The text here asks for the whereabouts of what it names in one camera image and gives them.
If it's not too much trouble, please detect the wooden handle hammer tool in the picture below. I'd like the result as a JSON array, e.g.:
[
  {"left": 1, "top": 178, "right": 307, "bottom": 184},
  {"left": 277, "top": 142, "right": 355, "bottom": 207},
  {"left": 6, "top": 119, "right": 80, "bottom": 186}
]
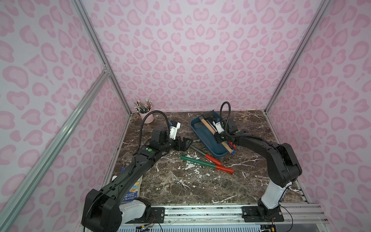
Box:
[{"left": 199, "top": 116, "right": 234, "bottom": 154}]

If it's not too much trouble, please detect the teal plastic storage box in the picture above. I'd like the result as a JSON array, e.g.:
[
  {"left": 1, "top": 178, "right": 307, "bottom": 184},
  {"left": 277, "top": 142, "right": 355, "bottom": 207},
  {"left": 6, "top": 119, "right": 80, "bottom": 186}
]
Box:
[{"left": 190, "top": 116, "right": 231, "bottom": 159}]

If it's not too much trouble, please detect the grey rake red handle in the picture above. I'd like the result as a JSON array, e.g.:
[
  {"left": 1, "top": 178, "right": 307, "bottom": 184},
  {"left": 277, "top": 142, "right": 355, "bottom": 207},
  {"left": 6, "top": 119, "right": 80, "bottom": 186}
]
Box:
[{"left": 190, "top": 145, "right": 222, "bottom": 166}]

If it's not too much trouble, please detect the green rake red handle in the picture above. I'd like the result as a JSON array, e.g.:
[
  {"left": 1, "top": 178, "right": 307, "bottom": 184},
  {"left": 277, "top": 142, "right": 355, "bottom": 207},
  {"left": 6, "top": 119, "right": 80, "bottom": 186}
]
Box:
[{"left": 180, "top": 156, "right": 234, "bottom": 174}]

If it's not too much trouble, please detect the silver tool blue handle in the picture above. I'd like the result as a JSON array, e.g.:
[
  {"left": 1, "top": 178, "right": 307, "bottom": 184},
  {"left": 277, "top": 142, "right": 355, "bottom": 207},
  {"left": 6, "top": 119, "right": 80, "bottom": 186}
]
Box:
[{"left": 213, "top": 119, "right": 235, "bottom": 154}]

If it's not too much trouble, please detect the grey hoe red handle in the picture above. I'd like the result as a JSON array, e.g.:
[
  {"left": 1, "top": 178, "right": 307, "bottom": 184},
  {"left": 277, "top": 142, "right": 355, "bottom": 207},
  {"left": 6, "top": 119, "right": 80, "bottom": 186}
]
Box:
[{"left": 201, "top": 111, "right": 214, "bottom": 120}]

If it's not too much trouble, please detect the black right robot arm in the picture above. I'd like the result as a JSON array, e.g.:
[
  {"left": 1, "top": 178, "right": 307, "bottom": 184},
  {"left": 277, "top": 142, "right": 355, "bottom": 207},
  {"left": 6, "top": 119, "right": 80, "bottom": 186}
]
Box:
[{"left": 215, "top": 101, "right": 302, "bottom": 220}]

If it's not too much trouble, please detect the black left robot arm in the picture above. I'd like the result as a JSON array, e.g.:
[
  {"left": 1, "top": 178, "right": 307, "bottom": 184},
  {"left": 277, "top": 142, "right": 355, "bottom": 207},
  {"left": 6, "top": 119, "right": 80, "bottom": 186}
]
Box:
[{"left": 82, "top": 110, "right": 193, "bottom": 232}]

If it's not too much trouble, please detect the pink pencil cup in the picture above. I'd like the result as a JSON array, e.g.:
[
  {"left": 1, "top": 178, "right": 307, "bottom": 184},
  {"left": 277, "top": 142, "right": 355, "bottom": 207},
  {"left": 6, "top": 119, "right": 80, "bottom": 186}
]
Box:
[{"left": 140, "top": 112, "right": 154, "bottom": 124}]

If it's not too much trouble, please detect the colored pencils bunch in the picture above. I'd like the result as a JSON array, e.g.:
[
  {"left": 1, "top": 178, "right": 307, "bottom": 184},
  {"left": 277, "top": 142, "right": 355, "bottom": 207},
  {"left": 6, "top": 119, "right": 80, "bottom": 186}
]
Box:
[{"left": 135, "top": 99, "right": 152, "bottom": 114}]

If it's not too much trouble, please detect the blue treehouse book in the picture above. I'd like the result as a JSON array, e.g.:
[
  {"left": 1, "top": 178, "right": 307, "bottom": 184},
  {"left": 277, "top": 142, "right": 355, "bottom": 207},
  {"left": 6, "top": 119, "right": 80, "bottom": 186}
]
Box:
[{"left": 122, "top": 177, "right": 143, "bottom": 204}]

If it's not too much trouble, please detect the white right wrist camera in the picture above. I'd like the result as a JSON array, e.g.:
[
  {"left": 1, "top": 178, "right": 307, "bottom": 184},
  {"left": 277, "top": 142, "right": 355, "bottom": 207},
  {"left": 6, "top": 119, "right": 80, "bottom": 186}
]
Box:
[{"left": 213, "top": 119, "right": 224, "bottom": 134}]

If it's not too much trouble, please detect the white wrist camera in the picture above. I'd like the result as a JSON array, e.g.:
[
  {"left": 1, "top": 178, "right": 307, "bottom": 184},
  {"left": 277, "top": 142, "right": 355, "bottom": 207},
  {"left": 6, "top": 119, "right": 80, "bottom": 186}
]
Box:
[
  {"left": 213, "top": 119, "right": 224, "bottom": 134},
  {"left": 169, "top": 121, "right": 181, "bottom": 140}
]

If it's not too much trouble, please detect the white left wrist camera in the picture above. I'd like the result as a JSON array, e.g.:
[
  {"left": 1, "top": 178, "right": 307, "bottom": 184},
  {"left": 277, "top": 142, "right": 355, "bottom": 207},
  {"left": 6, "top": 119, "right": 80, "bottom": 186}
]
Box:
[{"left": 169, "top": 121, "right": 181, "bottom": 140}]

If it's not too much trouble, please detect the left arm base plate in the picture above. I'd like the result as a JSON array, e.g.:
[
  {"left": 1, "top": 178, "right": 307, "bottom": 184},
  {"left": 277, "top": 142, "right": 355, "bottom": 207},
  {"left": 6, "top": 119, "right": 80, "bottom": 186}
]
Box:
[{"left": 128, "top": 207, "right": 165, "bottom": 224}]

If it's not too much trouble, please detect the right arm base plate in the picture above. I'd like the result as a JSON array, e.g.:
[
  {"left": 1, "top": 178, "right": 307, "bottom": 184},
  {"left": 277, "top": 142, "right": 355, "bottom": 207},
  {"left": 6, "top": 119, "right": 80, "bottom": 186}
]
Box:
[{"left": 242, "top": 206, "right": 284, "bottom": 222}]

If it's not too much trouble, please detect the aluminium front rail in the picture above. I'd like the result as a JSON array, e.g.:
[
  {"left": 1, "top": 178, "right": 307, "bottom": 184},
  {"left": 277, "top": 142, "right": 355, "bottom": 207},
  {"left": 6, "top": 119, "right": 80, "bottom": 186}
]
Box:
[{"left": 119, "top": 203, "right": 332, "bottom": 232}]

